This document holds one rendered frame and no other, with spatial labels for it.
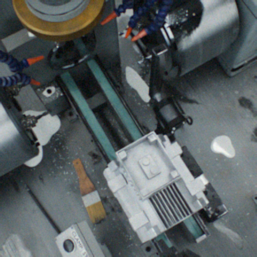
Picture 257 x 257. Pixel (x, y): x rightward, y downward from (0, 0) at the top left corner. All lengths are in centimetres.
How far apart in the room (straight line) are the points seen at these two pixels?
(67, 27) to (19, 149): 34
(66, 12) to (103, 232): 67
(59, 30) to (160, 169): 37
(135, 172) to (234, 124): 50
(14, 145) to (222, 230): 65
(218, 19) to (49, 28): 45
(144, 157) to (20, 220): 51
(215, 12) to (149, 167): 42
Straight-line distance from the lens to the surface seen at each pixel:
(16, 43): 98
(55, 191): 119
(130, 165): 86
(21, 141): 92
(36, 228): 120
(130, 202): 90
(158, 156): 86
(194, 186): 90
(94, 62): 117
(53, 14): 74
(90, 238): 90
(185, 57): 98
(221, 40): 103
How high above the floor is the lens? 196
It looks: 73 degrees down
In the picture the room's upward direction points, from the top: 3 degrees counter-clockwise
